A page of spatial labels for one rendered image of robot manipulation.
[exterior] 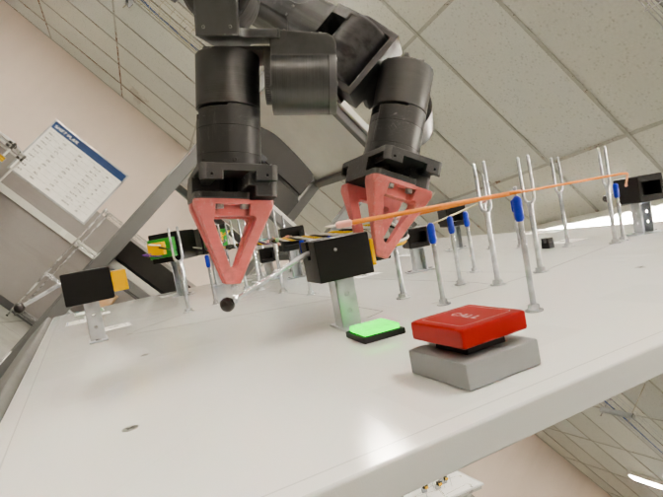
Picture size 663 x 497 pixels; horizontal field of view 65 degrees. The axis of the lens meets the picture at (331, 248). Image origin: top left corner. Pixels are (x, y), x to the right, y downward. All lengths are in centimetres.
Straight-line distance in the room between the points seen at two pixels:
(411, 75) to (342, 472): 41
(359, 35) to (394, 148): 14
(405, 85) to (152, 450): 40
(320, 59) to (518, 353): 29
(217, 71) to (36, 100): 829
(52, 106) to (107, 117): 72
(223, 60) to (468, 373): 32
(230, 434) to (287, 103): 28
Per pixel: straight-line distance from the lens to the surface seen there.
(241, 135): 46
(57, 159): 841
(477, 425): 27
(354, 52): 58
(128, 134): 849
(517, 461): 1068
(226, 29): 46
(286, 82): 47
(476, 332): 31
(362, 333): 45
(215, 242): 46
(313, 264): 49
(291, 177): 164
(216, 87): 47
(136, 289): 143
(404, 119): 53
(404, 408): 30
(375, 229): 50
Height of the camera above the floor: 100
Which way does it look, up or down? 17 degrees up
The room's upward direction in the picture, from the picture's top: 36 degrees clockwise
